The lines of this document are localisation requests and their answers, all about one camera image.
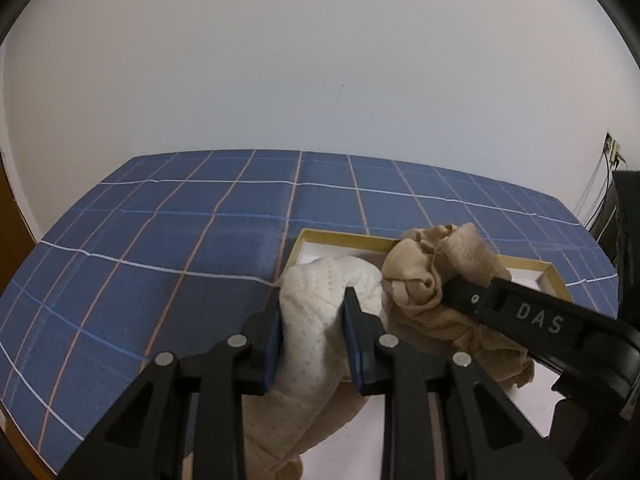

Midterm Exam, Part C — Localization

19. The beige underwear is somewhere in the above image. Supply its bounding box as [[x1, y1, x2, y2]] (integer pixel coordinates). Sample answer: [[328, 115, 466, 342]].
[[382, 222, 536, 391]]

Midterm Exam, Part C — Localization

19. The blue plaid tablecloth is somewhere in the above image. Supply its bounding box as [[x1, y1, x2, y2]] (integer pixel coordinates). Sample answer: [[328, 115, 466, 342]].
[[0, 149, 621, 476]]

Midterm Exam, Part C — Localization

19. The black monitor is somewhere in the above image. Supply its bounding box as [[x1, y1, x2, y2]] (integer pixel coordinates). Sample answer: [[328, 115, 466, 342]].
[[595, 170, 640, 321]]

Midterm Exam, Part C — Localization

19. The wall socket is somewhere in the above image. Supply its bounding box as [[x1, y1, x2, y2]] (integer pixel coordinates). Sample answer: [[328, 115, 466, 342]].
[[605, 132, 624, 166]]

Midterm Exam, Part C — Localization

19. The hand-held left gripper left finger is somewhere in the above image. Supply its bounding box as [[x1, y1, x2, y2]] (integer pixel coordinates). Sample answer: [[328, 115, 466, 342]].
[[57, 285, 286, 480]]

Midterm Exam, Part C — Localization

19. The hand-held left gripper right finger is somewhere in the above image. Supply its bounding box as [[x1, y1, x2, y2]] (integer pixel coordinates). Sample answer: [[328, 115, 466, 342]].
[[342, 285, 571, 480]]

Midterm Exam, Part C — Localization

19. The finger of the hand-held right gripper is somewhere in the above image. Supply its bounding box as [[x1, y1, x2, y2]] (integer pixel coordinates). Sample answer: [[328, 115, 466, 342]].
[[441, 276, 627, 357]]

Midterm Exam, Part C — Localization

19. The cream dotted underwear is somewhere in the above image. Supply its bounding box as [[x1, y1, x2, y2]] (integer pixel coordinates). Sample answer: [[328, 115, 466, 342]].
[[240, 255, 388, 480]]

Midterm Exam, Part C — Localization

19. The gold-edged cardboard box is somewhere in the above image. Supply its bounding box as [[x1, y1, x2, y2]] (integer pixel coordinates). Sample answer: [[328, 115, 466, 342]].
[[272, 229, 576, 480]]

